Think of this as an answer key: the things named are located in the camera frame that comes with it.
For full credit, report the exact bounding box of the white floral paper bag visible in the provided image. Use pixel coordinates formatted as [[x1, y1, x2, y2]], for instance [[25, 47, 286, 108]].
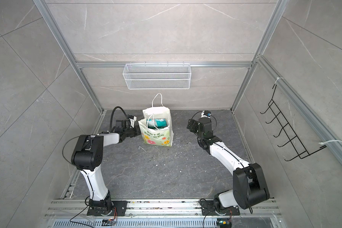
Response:
[[138, 93, 173, 147]]

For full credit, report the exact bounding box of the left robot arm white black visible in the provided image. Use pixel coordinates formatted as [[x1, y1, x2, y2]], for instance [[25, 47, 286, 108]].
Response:
[[65, 106, 141, 217]]

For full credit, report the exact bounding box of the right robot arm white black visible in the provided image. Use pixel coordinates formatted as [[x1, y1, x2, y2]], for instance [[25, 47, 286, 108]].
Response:
[[187, 111, 270, 215]]

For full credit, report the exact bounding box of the teal snack packet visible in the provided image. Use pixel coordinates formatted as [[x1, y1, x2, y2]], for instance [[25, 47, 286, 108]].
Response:
[[147, 118, 168, 129]]

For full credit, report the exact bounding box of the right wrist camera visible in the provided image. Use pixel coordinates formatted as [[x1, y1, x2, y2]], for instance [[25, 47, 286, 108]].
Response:
[[201, 110, 211, 118]]

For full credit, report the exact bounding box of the white wire mesh basket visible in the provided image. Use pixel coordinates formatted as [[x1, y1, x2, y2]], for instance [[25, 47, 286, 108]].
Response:
[[123, 63, 192, 90]]

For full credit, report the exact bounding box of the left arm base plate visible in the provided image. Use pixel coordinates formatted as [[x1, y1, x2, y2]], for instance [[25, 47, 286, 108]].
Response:
[[86, 200, 127, 216]]

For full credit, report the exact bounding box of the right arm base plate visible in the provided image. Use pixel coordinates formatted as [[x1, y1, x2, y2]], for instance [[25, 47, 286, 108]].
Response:
[[199, 199, 240, 216]]

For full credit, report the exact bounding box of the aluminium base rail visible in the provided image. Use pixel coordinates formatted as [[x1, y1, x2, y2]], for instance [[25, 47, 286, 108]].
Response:
[[40, 199, 286, 228]]

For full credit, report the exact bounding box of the black wire hook rack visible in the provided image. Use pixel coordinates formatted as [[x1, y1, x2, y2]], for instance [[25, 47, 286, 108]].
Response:
[[260, 85, 327, 162]]

